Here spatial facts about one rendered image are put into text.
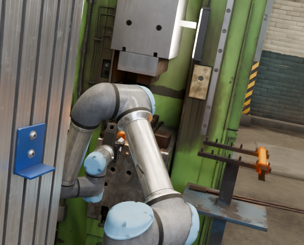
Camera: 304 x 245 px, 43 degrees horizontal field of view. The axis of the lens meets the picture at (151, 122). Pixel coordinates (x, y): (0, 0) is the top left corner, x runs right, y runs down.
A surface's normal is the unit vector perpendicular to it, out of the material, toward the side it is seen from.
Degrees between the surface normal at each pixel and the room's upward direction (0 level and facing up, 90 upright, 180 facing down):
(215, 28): 90
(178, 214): 38
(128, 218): 8
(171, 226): 54
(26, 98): 90
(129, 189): 90
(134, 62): 90
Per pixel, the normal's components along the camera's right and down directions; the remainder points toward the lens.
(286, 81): -0.17, 0.23
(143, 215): 0.05, -0.95
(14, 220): 0.90, 0.24
